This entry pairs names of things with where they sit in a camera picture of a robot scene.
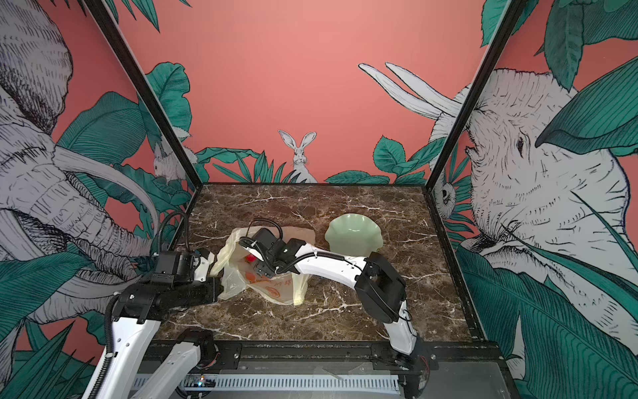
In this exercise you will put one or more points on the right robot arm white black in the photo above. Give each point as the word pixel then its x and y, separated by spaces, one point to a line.
pixel 380 288

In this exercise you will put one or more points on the light green scalloped bowl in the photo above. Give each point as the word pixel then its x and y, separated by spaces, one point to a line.
pixel 354 235

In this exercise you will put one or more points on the black frame post right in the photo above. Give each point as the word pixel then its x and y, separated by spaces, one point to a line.
pixel 505 28

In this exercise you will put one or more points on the black frame post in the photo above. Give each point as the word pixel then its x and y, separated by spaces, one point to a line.
pixel 105 21
pixel 505 28

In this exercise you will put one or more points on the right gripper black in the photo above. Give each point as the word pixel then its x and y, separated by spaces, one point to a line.
pixel 264 270

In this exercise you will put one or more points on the white slotted cable duct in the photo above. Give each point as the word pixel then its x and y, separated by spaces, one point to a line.
pixel 387 384

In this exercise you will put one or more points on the black front mounting rail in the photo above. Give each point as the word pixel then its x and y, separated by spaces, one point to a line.
pixel 233 354

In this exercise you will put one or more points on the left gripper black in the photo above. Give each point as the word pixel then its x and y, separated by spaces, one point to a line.
pixel 214 291

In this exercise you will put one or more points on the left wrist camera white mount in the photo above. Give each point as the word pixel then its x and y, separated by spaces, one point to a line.
pixel 203 263

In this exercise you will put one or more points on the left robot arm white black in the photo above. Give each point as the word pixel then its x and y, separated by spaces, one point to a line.
pixel 134 316

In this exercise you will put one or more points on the black frame post left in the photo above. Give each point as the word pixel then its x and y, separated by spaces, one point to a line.
pixel 105 21

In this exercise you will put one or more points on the translucent plastic fruit bag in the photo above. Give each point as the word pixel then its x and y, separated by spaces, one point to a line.
pixel 237 270

